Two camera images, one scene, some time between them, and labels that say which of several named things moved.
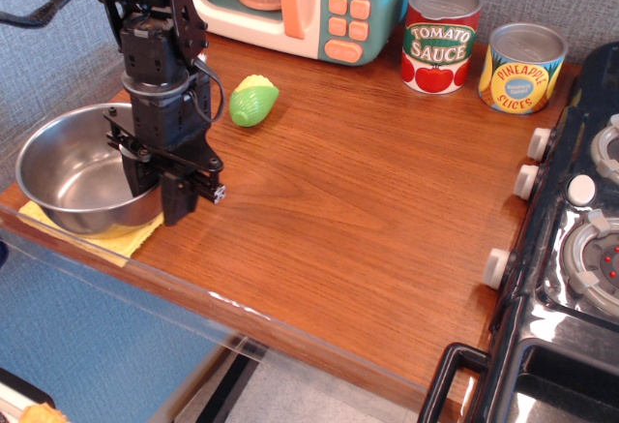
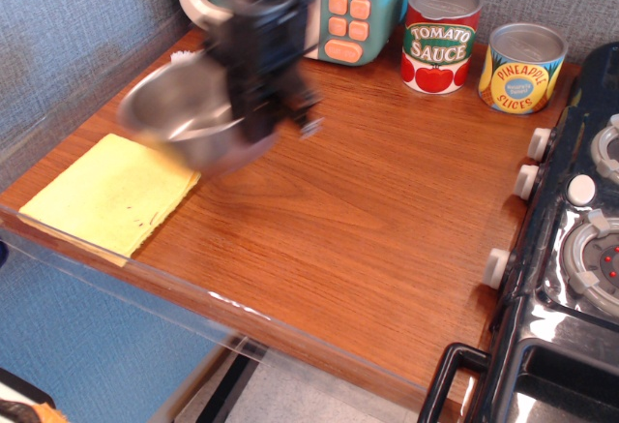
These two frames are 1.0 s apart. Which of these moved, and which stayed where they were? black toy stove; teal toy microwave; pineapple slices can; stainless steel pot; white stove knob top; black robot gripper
Moved: black robot gripper; stainless steel pot
Stayed: teal toy microwave; pineapple slices can; white stove knob top; black toy stove
